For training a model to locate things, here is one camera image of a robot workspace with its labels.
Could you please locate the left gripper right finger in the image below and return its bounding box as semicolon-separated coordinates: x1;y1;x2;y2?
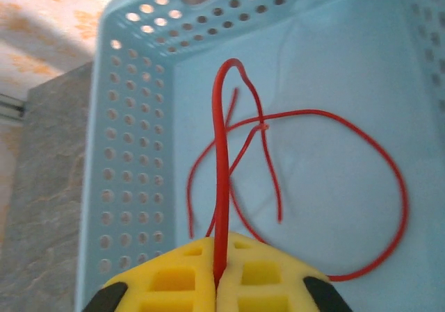
215;231;354;312

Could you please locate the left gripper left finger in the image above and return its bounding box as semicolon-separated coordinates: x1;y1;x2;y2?
81;236;219;312

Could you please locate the red cable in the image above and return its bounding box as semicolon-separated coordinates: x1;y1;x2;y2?
186;58;410;284

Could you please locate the blue plastic basket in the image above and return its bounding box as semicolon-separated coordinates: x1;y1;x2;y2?
74;0;445;312

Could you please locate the aluminium frame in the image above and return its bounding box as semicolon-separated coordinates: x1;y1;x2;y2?
0;94;27;120

